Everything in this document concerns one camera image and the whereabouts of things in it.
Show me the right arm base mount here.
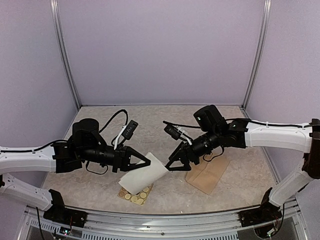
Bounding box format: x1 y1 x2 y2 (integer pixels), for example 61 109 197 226
238 188 283 227

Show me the left aluminium frame post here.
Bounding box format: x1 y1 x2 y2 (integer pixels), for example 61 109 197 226
50 0 82 111

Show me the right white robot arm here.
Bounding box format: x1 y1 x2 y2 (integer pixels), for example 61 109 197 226
165 105 320 222

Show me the right aluminium frame post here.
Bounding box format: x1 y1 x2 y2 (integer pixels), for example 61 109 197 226
241 0 272 111

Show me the front aluminium rail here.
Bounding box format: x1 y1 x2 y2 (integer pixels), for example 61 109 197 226
17 199 308 240

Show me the brown kraft envelope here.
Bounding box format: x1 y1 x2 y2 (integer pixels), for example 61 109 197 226
185 156 230 195

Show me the ornate bordered letter paper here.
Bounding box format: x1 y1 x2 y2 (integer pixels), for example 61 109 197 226
118 152 169 195

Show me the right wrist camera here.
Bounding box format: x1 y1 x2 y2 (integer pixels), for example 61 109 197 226
164 124 193 145

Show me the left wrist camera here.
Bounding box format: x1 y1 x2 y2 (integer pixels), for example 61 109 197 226
113 120 139 150

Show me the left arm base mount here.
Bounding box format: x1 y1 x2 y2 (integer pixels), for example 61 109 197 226
43 189 88 228

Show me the round sticker sheet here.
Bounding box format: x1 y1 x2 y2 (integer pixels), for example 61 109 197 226
117 183 154 206

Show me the aluminium frame post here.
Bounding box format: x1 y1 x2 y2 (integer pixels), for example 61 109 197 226
241 0 272 111
50 0 82 111

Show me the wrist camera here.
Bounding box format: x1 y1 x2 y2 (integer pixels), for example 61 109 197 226
164 124 193 145
113 120 139 150

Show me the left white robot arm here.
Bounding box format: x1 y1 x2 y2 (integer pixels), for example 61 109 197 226
0 118 151 223

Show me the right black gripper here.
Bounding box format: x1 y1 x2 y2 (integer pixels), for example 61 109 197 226
164 128 221 171

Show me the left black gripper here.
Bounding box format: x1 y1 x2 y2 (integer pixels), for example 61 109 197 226
79 143 151 173

